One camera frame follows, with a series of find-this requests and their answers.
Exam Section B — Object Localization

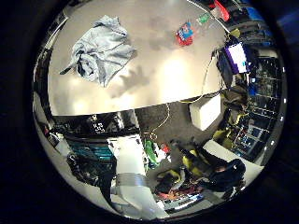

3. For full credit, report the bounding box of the clear spray bottle red liquid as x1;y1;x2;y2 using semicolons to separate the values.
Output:
175;21;195;47

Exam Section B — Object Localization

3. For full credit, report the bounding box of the light blue crumpled cloth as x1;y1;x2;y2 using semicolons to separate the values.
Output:
59;14;138;88

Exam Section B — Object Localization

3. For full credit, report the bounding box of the teal bin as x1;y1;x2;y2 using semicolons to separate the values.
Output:
68;141;115;162

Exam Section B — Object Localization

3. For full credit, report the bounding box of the green bag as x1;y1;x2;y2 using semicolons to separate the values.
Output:
144;139;161;166

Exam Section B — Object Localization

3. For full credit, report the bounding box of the white box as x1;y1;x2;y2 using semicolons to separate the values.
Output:
188;94;222;132

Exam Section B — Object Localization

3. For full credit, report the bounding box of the person in dark jacket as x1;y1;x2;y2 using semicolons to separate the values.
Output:
199;158;248;201

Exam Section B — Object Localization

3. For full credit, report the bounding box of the green packet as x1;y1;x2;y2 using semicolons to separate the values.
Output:
196;12;212;26

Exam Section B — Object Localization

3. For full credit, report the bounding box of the dark storage shelf rack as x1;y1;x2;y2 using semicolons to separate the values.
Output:
236;55;283;160

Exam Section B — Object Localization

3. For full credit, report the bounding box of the red plastic object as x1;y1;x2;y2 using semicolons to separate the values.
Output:
213;0;232;22

